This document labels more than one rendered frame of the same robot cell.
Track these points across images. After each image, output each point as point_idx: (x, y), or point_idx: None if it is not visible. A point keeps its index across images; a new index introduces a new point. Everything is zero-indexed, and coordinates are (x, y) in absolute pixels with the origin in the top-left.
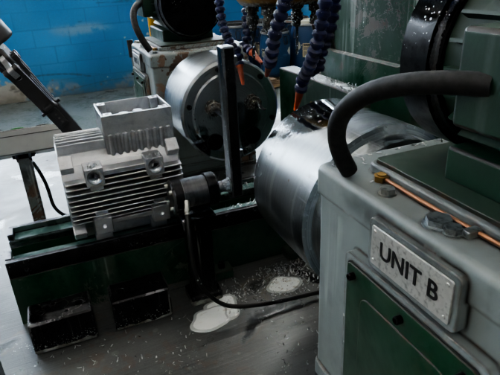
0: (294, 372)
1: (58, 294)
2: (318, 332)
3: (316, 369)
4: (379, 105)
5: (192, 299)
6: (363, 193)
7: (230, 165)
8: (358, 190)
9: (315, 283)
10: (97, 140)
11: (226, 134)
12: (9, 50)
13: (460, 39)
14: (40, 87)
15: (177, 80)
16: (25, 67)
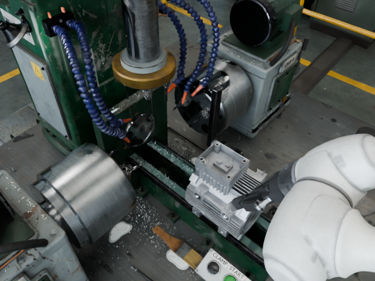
0: (243, 146)
1: None
2: (256, 117)
3: (255, 127)
4: (128, 90)
5: None
6: (278, 62)
7: (216, 132)
8: (277, 63)
9: (192, 153)
10: (248, 174)
11: (216, 122)
12: (269, 190)
13: (280, 18)
14: (259, 188)
15: (103, 200)
16: (268, 182)
